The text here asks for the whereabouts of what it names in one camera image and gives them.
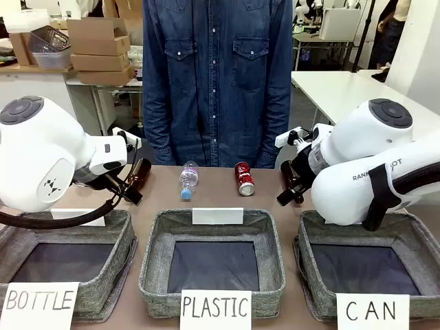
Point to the red soda can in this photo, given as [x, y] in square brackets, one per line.
[244, 178]

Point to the background person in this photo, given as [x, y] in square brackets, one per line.
[388, 34]

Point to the black pole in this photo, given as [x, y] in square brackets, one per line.
[367, 24]

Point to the white paper sign CAN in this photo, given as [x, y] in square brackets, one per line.
[373, 311]

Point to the small clear plastic bottle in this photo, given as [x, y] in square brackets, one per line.
[189, 178]

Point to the white desk with metal legs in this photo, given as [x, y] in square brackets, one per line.
[113, 93]

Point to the white paper sign BOTTLE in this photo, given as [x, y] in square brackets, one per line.
[38, 306]

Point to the open cardboard box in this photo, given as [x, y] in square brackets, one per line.
[98, 29]

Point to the small cardboard box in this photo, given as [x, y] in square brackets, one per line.
[19, 48]

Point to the clear plastic container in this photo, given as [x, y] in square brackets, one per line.
[51, 49]

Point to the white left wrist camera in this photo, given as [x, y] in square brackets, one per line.
[121, 135]

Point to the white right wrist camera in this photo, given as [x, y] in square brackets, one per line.
[292, 137]

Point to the white cabinet with wooden top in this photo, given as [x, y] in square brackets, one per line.
[34, 86]

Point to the grey basket with plastic sign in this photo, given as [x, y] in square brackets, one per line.
[154, 261]

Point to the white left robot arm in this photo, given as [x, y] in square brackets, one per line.
[34, 154]

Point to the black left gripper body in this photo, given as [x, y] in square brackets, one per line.
[101, 181]

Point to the grey background table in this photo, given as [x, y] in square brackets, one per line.
[323, 38]

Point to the white box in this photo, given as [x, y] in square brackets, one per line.
[340, 23]

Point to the grey basket with can sign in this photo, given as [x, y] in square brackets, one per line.
[426, 261]

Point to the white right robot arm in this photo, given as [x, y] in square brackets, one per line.
[361, 137]

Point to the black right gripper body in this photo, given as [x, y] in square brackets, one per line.
[304, 165]

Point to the large white table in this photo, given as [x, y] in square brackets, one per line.
[343, 93]

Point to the white foam block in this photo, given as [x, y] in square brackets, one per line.
[25, 20]

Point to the person's left forearm denim sleeve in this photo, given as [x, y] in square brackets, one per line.
[275, 127]

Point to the blank white card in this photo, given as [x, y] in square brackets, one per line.
[218, 216]
[98, 222]
[330, 222]

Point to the white paper sign PLASTIC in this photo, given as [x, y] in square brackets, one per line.
[216, 309]

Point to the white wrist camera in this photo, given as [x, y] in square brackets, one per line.
[121, 135]
[292, 137]

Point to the person in denim shirt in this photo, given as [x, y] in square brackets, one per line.
[216, 86]

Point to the flat cardboard box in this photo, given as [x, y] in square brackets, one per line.
[101, 45]
[99, 62]
[104, 76]

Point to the grey basket with bottle sign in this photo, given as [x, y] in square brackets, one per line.
[113, 247]

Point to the person's right forearm denim sleeve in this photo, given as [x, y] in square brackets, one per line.
[156, 127]

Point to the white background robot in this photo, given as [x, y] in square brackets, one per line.
[302, 12]

